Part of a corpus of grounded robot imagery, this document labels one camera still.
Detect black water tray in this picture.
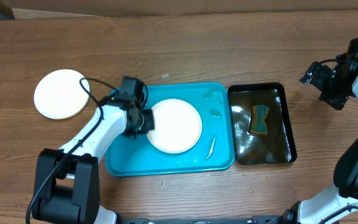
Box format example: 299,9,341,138
227,82,297,165

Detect brown cardboard panel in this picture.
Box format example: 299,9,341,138
0,0,358,16

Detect yellow green sponge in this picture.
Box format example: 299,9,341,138
249,105,270,134

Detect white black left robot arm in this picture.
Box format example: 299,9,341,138
25,77,155,223

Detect pink plate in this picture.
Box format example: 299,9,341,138
147,98,203,154

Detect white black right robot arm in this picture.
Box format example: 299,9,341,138
271,38,358,224

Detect teal plastic tray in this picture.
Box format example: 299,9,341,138
104,82,235,177

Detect white plate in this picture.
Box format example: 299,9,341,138
34,69,90,119

